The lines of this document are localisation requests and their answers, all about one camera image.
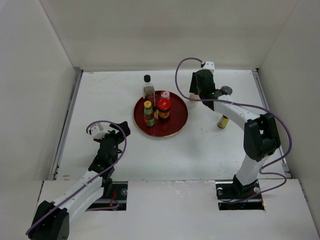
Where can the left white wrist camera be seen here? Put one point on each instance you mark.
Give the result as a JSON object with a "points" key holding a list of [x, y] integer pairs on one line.
{"points": [[98, 133]]}

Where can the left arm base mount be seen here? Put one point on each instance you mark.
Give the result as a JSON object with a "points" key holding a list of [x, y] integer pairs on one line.
{"points": [[114, 198]]}

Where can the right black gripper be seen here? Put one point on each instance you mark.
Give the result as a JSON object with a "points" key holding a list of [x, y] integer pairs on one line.
{"points": [[193, 88]]}

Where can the yellow-capped spice shaker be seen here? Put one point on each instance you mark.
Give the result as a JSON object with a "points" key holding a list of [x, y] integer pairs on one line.
{"points": [[194, 96]]}

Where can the small gold-capped oil bottle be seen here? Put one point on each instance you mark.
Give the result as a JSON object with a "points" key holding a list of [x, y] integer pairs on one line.
{"points": [[222, 123]]}

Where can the left metal frame rail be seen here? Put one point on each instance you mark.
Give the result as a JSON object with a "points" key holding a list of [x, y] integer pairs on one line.
{"points": [[56, 160]]}

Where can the green-labelled chili sauce bottle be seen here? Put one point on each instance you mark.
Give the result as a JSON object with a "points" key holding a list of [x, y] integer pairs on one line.
{"points": [[149, 117]]}

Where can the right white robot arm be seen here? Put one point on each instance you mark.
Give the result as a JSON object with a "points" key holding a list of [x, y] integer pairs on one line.
{"points": [[241, 116]]}

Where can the metal frame rail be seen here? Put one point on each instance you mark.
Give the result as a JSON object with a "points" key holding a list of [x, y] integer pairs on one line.
{"points": [[265, 137], [56, 160]]}

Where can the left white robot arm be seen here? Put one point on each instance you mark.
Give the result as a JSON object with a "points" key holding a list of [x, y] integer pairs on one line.
{"points": [[52, 220]]}

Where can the right metal frame rail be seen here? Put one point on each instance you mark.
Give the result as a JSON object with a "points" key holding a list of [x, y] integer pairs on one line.
{"points": [[265, 137]]}

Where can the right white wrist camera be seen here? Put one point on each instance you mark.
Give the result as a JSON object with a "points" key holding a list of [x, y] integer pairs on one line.
{"points": [[208, 65]]}

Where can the red-lidded sauce jar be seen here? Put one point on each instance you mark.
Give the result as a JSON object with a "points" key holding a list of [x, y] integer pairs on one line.
{"points": [[163, 109]]}

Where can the round red tray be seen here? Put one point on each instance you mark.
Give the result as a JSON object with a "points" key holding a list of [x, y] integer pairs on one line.
{"points": [[166, 124]]}

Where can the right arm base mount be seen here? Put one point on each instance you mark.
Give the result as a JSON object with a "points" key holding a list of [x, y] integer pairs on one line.
{"points": [[232, 196]]}

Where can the grey-capped pepper shaker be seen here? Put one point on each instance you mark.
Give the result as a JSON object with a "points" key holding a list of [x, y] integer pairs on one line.
{"points": [[227, 90]]}

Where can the pink-capped spice shaker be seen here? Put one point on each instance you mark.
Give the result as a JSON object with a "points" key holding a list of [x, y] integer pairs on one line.
{"points": [[165, 95]]}

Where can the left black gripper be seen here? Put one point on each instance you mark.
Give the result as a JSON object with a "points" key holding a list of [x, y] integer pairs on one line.
{"points": [[119, 135]]}

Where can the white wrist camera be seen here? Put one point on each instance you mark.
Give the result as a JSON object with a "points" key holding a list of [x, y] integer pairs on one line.
{"points": [[98, 133], [208, 65]]}

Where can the tall black-capped sauce bottle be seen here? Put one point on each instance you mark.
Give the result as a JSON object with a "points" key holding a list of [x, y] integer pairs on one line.
{"points": [[148, 91]]}

